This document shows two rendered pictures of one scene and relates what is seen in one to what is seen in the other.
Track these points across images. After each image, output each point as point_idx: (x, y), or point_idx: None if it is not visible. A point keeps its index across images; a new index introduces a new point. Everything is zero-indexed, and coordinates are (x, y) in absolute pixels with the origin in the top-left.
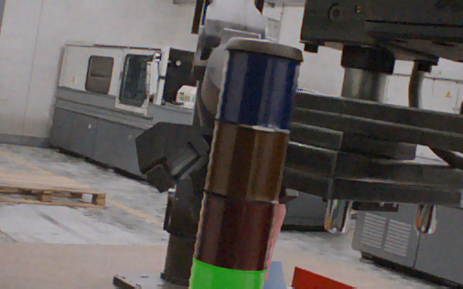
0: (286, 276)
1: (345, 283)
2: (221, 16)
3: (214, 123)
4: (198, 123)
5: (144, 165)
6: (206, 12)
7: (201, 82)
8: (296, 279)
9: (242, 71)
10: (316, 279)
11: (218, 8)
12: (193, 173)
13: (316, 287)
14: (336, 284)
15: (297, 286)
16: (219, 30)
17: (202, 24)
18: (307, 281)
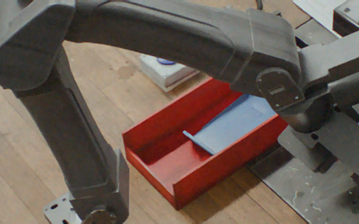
0: None
1: (176, 99)
2: (273, 45)
3: (327, 112)
4: (94, 143)
5: None
6: (253, 56)
7: (76, 113)
8: (128, 140)
9: None
10: (149, 122)
11: (255, 42)
12: (323, 152)
13: (151, 125)
14: (169, 108)
15: (133, 141)
16: (296, 57)
17: (57, 69)
18: (141, 130)
